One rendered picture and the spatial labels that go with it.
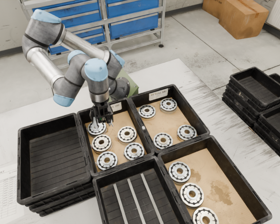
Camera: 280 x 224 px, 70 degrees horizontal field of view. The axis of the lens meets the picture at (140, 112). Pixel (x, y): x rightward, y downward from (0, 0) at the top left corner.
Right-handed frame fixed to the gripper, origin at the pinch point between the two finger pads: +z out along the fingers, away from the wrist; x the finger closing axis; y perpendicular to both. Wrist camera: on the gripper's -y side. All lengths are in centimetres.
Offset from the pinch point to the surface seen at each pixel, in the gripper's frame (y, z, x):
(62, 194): 18.9, 17.1, -24.7
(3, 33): -268, 72, -84
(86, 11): -190, 23, 26
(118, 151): 6.7, 16.6, 4.7
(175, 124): 2.1, 13.6, 40.4
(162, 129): 2.6, 14.3, 31.8
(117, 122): -11.9, 16.1, 9.9
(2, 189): -2, 34, -57
